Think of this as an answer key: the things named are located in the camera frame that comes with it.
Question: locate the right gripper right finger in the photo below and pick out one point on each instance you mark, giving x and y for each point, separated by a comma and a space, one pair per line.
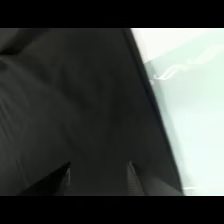
141, 181

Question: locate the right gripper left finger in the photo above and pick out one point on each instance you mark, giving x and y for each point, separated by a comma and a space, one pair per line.
53, 182

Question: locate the black garment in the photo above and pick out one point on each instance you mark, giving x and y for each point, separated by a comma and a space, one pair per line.
86, 96

